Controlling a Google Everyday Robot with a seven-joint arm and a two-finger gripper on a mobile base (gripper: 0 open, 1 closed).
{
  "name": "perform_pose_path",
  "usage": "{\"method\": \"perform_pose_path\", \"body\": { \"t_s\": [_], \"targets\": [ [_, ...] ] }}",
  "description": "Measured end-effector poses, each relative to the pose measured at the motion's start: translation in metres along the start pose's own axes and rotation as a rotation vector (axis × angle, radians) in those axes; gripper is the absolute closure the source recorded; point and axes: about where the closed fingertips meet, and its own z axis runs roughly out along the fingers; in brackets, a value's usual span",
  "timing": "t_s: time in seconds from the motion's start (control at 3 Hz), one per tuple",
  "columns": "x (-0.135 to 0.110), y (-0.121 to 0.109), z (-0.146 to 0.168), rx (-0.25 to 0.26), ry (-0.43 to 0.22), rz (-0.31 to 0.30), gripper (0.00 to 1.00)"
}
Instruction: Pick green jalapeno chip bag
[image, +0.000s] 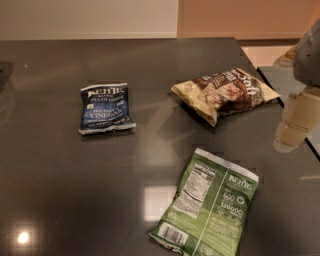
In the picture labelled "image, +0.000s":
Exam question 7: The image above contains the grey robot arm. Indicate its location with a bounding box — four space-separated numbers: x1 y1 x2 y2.
273 19 320 153

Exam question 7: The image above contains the green jalapeno chip bag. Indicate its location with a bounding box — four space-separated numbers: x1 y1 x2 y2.
149 148 259 256

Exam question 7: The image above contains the beige brown chip bag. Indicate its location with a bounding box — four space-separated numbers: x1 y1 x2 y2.
171 68 279 126

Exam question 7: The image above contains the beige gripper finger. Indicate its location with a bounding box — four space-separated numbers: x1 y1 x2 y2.
273 86 320 153

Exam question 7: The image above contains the blue salt vinegar chip bag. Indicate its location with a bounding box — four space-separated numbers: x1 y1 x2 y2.
79 83 136 135

